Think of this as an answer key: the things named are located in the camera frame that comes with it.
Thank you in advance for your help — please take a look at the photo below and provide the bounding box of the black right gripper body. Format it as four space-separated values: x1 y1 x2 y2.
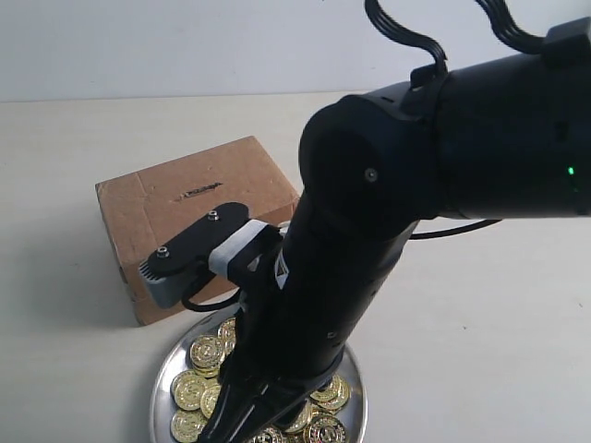
220 233 342 401

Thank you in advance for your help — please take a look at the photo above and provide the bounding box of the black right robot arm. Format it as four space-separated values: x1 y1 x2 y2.
199 1 590 442

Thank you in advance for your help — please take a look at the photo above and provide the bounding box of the brown cardboard box with slot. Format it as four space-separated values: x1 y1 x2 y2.
95 136 299 326

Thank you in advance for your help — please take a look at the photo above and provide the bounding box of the gold coin left on plate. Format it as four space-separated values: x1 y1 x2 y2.
199 384 222 419

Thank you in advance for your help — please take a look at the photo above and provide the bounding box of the gold coin on plate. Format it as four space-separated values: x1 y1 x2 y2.
310 374 350 412
199 384 222 419

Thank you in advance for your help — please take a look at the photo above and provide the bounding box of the gold coin right on plate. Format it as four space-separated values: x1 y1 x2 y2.
310 374 350 412

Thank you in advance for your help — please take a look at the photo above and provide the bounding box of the round steel plate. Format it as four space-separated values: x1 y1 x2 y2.
149 305 368 443

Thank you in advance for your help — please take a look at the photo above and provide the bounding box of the black camera cable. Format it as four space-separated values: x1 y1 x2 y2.
182 265 244 316

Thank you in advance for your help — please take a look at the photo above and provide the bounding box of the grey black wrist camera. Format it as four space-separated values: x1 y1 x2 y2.
139 202 283 312

